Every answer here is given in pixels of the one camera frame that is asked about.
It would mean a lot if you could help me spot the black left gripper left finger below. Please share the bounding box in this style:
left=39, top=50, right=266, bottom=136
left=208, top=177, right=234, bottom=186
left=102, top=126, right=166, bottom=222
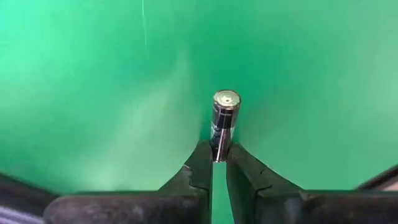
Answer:
left=159, top=140, right=214, bottom=224

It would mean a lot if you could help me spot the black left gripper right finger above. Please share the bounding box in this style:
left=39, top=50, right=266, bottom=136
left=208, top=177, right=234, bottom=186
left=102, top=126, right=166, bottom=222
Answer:
left=226, top=143, right=304, bottom=224

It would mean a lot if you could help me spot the silver black battery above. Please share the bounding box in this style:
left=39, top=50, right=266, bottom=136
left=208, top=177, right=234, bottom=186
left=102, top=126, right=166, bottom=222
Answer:
left=210, top=89, right=242, bottom=163

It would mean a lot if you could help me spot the black aluminium table frame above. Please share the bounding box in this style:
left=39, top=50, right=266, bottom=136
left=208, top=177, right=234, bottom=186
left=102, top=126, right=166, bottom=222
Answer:
left=0, top=164, right=398, bottom=215

